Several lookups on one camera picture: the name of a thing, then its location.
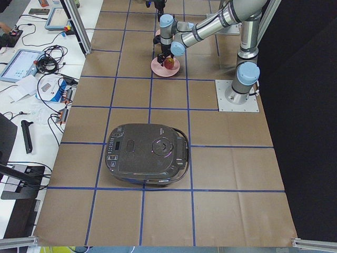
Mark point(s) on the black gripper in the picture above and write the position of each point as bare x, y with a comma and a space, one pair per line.
166, 48

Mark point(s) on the red yellow apple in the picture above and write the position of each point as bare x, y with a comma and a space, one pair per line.
169, 63

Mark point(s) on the pink plate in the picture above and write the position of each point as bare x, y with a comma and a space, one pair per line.
162, 71

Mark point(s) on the black rice cooker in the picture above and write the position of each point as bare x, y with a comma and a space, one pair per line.
151, 154

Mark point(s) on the far teach pendant tablet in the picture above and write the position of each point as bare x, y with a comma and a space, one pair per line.
57, 20

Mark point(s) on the teach pendant tablet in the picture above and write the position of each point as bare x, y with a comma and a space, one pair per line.
21, 65
57, 20

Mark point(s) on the blue white box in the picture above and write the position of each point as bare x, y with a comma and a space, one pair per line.
51, 88

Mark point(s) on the near teach pendant tablet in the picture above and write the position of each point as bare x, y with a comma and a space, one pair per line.
21, 65

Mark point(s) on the black bar tool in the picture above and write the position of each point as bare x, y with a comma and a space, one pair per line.
26, 135

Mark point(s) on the black monitor stand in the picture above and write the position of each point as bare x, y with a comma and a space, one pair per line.
24, 182

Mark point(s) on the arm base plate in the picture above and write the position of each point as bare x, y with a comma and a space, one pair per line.
231, 30
230, 101

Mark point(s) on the aluminium frame post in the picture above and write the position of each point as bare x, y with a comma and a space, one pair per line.
77, 25

